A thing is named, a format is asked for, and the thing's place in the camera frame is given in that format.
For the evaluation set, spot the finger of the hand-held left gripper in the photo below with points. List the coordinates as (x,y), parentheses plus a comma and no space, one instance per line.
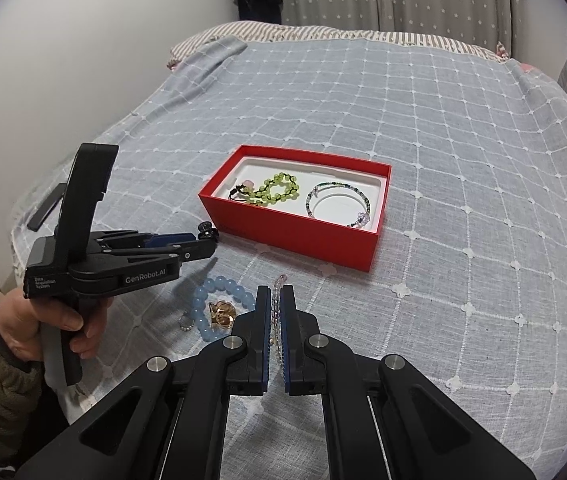
(173,239)
(198,249)

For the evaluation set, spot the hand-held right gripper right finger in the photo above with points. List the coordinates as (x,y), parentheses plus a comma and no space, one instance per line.
(286,355)

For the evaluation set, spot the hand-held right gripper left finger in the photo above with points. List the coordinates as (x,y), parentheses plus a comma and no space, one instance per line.
(265,355)

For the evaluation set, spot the red jewelry box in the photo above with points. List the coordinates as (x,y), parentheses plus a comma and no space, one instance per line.
(288,237)

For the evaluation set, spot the person's left hand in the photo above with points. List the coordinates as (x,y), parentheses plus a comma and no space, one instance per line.
(16,325)

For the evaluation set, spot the grey checked blanket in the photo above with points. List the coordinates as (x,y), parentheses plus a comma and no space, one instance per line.
(413,135)

